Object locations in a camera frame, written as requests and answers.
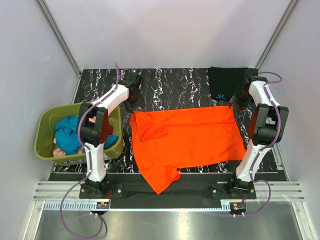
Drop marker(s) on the pink t shirt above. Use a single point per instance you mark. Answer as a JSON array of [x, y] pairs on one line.
[[57, 153]]

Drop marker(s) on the olive green plastic basket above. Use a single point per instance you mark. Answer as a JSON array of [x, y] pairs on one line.
[[44, 139]]

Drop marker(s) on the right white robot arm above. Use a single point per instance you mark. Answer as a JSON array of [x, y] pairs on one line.
[[266, 128]]

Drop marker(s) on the aluminium corner post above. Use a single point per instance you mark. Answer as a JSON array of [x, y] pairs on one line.
[[58, 35], [277, 31]]

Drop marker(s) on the teal t shirt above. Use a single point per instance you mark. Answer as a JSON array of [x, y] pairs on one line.
[[65, 136]]

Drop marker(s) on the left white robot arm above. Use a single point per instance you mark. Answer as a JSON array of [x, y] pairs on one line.
[[93, 127]]

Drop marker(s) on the folded black t shirt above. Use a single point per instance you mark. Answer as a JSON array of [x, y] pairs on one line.
[[223, 82]]

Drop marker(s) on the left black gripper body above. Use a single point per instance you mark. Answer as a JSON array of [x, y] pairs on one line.
[[134, 102]]

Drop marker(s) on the left aluminium corner post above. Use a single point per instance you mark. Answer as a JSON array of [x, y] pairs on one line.
[[58, 35]]

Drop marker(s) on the aluminium frame rail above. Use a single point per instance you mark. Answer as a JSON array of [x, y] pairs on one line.
[[52, 190]]

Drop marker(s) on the right aluminium corner post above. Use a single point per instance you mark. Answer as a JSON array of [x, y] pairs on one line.
[[277, 31]]

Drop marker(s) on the orange t shirt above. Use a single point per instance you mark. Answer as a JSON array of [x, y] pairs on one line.
[[163, 142]]

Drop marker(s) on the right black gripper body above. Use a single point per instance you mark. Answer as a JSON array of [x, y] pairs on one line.
[[241, 98]]

